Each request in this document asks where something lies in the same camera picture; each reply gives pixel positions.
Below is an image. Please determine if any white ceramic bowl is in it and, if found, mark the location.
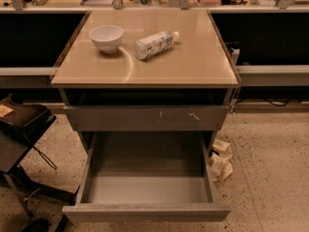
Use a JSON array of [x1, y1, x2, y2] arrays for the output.
[[89, 25, 124, 53]]

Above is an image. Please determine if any black stool chair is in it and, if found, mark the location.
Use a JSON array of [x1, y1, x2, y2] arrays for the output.
[[0, 94, 75, 217]]

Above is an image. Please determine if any open grey lower drawer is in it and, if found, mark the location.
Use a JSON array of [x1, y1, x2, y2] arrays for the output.
[[63, 131, 231, 222]]

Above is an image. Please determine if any grey drawer cabinet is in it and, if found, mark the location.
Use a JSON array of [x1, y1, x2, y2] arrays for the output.
[[52, 8, 239, 147]]

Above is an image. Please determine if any black floor cable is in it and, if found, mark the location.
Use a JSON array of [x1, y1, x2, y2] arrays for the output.
[[261, 97, 309, 108]]

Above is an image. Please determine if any clear plastic water bottle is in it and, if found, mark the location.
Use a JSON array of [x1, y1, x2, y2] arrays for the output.
[[133, 31, 180, 60]]

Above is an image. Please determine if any crumpled white cloth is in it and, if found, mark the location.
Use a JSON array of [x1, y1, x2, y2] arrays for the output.
[[210, 139, 233, 183]]

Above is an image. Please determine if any grey upper drawer front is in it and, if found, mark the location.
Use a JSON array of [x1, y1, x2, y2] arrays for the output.
[[64, 105, 228, 131]]

